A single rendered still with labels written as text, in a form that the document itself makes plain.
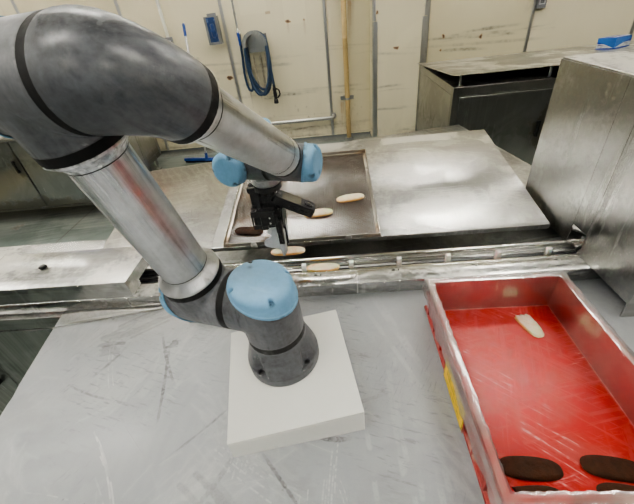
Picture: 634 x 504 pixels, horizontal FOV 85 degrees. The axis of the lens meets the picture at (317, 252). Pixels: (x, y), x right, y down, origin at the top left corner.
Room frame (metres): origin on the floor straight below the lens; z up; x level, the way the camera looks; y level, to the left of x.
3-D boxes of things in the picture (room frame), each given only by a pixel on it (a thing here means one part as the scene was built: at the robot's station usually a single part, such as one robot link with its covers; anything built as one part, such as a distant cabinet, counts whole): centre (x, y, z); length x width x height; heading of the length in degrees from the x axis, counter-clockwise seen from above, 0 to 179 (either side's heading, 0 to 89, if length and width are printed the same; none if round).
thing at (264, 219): (0.82, 0.11, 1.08); 0.09 x 0.08 x 0.12; 85
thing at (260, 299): (0.48, 0.11, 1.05); 0.13 x 0.12 x 0.14; 67
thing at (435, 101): (2.79, -2.00, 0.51); 1.93 x 1.05 x 1.02; 85
